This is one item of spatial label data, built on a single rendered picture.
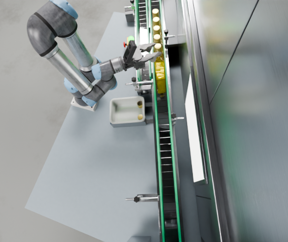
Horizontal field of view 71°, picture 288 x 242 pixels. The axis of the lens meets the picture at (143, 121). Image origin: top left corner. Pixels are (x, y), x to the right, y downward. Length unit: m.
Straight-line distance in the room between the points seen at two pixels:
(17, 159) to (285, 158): 2.49
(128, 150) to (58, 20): 0.79
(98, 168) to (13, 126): 1.61
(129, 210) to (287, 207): 1.04
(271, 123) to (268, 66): 0.07
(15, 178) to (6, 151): 0.33
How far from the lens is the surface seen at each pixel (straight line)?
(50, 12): 1.00
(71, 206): 1.39
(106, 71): 1.06
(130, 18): 1.77
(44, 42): 1.00
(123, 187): 1.28
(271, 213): 0.36
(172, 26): 1.55
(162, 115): 1.20
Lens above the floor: 2.00
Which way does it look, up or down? 70 degrees down
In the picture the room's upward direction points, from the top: 21 degrees counter-clockwise
